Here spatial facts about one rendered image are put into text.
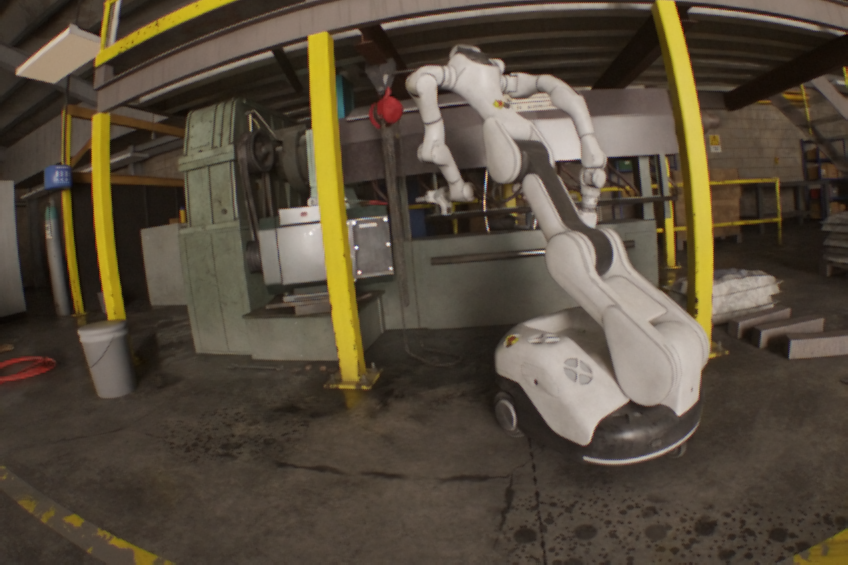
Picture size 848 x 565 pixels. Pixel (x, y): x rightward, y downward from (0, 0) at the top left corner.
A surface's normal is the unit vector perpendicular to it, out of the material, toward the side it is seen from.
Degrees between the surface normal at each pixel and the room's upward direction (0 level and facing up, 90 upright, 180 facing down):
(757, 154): 90
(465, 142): 90
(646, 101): 78
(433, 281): 90
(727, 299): 66
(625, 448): 89
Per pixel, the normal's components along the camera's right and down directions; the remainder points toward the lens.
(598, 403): 0.21, -0.77
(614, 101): -0.18, -0.12
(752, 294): -0.05, -0.33
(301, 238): 0.18, 0.05
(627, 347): -0.88, 0.12
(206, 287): -0.16, 0.09
